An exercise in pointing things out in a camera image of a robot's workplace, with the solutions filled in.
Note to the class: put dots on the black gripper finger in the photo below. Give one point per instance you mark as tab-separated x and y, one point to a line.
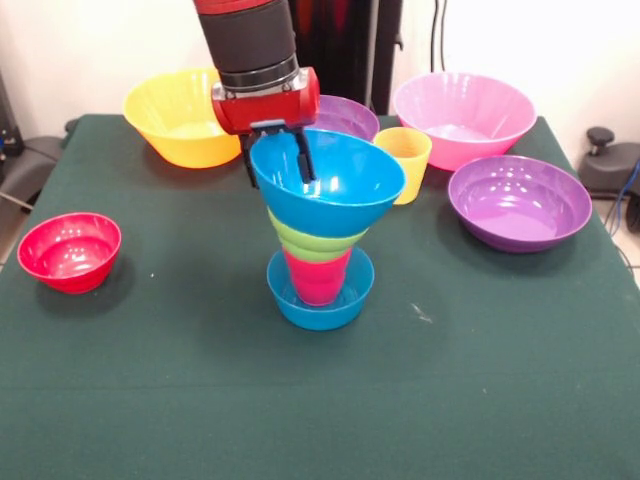
249	162
305	160

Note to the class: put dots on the black equipment box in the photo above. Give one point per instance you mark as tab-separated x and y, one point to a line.
9	120

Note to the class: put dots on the large yellow bowl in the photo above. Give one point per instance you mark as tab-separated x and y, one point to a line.
170	125

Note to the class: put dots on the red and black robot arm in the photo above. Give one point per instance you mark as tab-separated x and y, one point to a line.
245	40

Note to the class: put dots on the yellow cup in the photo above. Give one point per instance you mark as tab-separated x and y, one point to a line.
412	160

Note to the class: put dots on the dark green tablecloth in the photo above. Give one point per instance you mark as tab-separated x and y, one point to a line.
320	400

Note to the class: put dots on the blue bowl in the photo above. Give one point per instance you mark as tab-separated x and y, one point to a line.
340	180

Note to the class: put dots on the large pink bowl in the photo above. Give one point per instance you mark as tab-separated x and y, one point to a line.
465	110

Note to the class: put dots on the small green bowl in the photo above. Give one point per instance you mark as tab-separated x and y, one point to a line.
310	245

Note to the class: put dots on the grey pedestal leg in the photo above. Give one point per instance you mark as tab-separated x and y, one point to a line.
30	165
610	170

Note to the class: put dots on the black levelling knob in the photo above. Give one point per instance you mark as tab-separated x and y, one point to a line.
71	127
600	137

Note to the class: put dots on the purple bowl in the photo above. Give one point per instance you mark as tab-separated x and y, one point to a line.
350	120
520	205

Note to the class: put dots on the translucent teal bowl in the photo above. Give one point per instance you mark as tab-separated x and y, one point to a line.
320	315

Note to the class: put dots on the small red bowl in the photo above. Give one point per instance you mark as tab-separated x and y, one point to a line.
70	255

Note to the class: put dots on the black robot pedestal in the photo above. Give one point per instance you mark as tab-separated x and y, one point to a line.
345	50

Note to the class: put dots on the red cup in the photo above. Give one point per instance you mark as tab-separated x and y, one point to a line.
317	280

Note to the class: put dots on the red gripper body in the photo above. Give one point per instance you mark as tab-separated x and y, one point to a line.
265	110

